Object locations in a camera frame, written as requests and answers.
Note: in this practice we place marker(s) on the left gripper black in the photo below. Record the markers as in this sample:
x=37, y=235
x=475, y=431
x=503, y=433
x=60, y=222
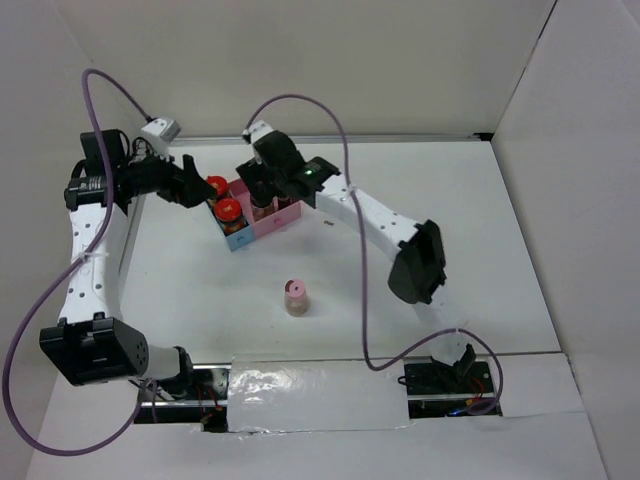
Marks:
x=195, y=190

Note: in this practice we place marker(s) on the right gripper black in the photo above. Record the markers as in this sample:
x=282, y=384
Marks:
x=253, y=172

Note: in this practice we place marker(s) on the black-cap spice bottle front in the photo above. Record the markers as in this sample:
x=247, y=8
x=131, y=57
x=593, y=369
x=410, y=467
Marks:
x=261, y=209

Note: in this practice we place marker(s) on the black-cap spice bottle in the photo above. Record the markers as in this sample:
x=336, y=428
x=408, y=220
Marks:
x=283, y=202
x=261, y=209

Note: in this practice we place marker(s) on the red-cap jar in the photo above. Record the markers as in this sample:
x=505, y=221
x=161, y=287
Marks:
x=220, y=187
x=229, y=215

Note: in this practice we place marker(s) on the pink-cap spice bottle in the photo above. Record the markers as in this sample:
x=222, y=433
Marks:
x=296, y=300

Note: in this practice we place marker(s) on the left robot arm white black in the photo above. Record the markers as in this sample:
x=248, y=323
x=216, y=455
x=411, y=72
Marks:
x=91, y=343

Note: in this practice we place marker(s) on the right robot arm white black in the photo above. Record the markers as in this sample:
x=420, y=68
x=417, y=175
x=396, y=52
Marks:
x=417, y=276

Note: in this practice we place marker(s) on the pink drawer box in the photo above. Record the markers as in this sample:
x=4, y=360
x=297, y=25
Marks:
x=272, y=223

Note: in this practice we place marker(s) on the blue drawer box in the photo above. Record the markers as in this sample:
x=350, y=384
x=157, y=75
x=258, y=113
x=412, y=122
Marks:
x=243, y=237

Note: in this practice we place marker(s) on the white taped front cover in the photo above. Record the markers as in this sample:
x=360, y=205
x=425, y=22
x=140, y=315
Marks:
x=283, y=396

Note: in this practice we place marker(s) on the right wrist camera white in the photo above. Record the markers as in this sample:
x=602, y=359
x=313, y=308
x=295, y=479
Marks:
x=256, y=131

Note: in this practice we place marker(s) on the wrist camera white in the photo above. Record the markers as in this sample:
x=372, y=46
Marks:
x=160, y=133
x=256, y=131

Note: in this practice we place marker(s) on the aluminium rail back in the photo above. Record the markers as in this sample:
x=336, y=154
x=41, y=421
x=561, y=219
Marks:
x=335, y=139

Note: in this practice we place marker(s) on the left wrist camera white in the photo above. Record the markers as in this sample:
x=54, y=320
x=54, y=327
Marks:
x=160, y=133

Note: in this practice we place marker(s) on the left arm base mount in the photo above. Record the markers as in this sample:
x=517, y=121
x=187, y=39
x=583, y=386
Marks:
x=199, y=398

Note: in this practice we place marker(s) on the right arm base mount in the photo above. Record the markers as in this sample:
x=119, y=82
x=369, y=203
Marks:
x=435, y=390

